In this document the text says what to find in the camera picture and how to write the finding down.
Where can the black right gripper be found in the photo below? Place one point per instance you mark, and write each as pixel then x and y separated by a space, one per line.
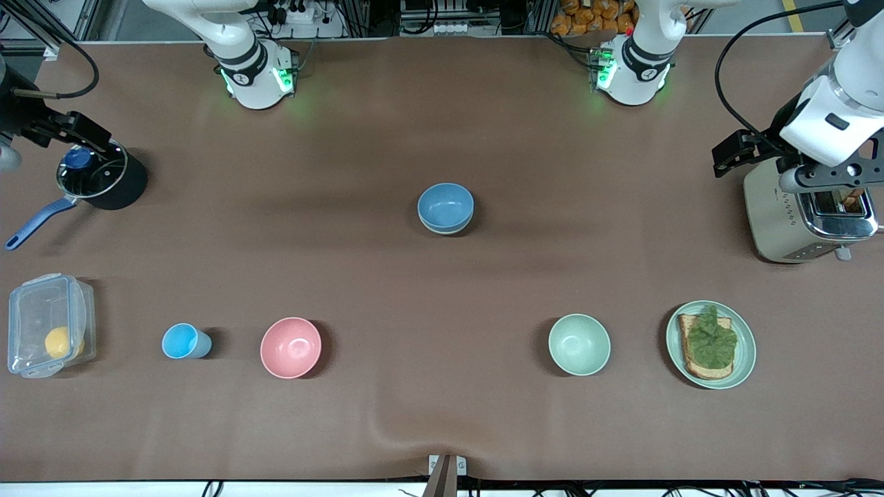
pixel 19 112

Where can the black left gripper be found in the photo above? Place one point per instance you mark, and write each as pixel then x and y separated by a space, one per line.
pixel 779 134

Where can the blue bowl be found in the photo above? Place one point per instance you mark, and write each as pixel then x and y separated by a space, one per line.
pixel 445 206

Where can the light green bowl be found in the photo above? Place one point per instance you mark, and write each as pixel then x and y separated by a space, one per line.
pixel 579 344
pixel 445 232

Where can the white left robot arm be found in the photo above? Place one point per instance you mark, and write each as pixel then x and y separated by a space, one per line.
pixel 639 69

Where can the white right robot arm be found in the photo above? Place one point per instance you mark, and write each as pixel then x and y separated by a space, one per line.
pixel 252 72

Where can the pink bowl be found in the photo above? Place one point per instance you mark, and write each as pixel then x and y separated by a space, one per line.
pixel 291 347

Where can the glass lid with blue knob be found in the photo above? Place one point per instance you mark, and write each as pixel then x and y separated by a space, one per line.
pixel 90 178

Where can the beige and chrome toaster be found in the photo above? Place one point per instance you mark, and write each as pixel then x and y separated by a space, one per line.
pixel 773 214

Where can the brown toast slice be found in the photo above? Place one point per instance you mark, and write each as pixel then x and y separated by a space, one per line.
pixel 853 201

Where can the clear plastic food container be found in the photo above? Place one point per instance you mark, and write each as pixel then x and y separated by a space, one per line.
pixel 34 310

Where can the green lettuce leaf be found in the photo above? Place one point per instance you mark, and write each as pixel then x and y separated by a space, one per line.
pixel 711 338

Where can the orange snack bags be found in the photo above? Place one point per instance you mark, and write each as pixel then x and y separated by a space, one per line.
pixel 587 17

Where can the light green plate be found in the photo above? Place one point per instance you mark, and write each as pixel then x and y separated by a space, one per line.
pixel 744 359

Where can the yellow lemon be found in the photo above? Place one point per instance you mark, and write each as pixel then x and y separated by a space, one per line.
pixel 62 342

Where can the bread slice with crust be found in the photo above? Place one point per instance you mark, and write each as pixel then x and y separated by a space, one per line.
pixel 697 369

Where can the blue plastic cup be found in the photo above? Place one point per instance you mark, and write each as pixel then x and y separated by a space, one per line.
pixel 181 341

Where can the white power strip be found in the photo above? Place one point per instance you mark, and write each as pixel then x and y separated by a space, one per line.
pixel 298 14

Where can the brown table cloth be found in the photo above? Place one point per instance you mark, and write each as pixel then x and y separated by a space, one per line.
pixel 442 310

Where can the aluminium frame post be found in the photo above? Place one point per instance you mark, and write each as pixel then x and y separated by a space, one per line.
pixel 41 17
pixel 844 31

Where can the metal table edge bracket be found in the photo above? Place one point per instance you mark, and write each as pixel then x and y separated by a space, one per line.
pixel 447 471

